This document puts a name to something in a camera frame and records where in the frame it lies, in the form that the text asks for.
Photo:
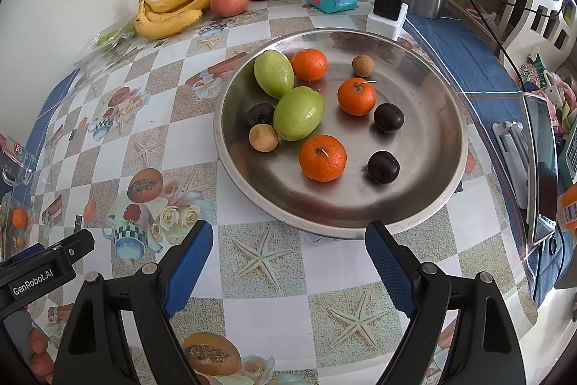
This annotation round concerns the patterned small box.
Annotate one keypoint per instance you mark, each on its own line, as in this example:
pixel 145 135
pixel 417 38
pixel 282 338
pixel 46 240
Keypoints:
pixel 531 76

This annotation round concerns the smartphone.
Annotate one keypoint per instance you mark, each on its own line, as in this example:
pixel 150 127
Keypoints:
pixel 541 168

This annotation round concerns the small dark purple plum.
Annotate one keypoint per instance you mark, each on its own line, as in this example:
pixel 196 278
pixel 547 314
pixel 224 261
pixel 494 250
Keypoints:
pixel 259 113

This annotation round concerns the clear plastic container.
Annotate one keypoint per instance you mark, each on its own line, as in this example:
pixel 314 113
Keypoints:
pixel 16 168

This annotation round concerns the white charger block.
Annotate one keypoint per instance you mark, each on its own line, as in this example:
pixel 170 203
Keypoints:
pixel 383 28

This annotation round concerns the brown longan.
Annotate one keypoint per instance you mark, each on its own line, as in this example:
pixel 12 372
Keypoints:
pixel 363 66
pixel 263 138
pixel 19 241

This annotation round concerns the white phone stand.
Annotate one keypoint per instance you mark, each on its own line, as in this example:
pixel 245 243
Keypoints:
pixel 509 155

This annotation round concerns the large green jujube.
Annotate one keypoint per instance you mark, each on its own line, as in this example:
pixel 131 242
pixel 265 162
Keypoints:
pixel 297 114

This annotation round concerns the person's left hand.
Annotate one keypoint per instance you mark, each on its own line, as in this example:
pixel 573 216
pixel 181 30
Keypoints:
pixel 40 362

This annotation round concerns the pale pink apple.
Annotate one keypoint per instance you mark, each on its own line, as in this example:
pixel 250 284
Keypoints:
pixel 230 0

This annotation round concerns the orange box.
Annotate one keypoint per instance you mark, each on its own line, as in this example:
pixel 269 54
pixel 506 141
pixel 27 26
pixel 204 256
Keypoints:
pixel 569 209

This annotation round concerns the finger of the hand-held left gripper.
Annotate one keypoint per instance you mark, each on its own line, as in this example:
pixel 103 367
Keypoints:
pixel 27 252
pixel 76 243

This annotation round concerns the large stainless steel plate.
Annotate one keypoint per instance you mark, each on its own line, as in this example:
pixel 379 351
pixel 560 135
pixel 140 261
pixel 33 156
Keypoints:
pixel 419 168

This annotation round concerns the clear plastic bag with greens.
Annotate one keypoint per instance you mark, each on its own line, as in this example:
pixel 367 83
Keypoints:
pixel 106 37

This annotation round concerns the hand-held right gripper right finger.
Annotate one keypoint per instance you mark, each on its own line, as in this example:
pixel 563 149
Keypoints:
pixel 390 272

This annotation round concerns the white plastic chair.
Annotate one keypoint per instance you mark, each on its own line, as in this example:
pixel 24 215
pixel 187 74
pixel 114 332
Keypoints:
pixel 514 37

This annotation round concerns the yellow banana bunch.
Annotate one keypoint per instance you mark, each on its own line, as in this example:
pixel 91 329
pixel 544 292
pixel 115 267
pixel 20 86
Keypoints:
pixel 167 28

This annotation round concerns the small mandarin orange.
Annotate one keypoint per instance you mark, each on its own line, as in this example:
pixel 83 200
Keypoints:
pixel 356 98
pixel 19 218

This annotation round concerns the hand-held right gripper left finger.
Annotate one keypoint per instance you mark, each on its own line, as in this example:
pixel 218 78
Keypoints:
pixel 189 267

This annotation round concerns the green calculator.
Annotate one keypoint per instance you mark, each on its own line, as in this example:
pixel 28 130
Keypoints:
pixel 570 155

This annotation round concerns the pink and white clutter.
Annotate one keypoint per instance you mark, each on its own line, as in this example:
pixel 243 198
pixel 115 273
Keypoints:
pixel 559 96

